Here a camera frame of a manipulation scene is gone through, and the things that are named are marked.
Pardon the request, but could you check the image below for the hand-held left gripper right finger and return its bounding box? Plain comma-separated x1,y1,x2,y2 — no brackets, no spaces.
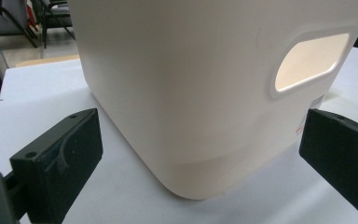
298,107,358,224

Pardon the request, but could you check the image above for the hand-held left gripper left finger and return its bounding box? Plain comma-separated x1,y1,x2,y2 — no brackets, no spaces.
8,107,103,224

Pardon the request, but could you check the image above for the white plastic bin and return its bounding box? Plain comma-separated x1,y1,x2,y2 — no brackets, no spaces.
67,0,358,201

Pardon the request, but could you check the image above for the black metal chair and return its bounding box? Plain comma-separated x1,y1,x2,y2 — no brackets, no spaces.
31,0,76,49

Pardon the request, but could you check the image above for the grey upholstered chair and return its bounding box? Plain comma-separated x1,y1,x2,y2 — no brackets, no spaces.
0,0,39,49

